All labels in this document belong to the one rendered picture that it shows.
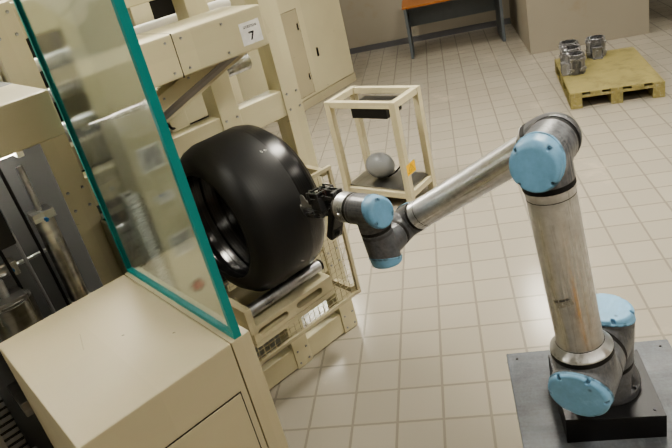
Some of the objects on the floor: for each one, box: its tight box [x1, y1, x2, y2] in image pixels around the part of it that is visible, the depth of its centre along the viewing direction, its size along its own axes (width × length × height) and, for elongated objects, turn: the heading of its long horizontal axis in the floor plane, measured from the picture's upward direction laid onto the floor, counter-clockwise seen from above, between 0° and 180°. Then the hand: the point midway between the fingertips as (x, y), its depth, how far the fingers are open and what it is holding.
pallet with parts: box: [554, 34, 665, 110], centre depth 583 cm, size 120×80×32 cm
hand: (304, 207), depth 199 cm, fingers closed
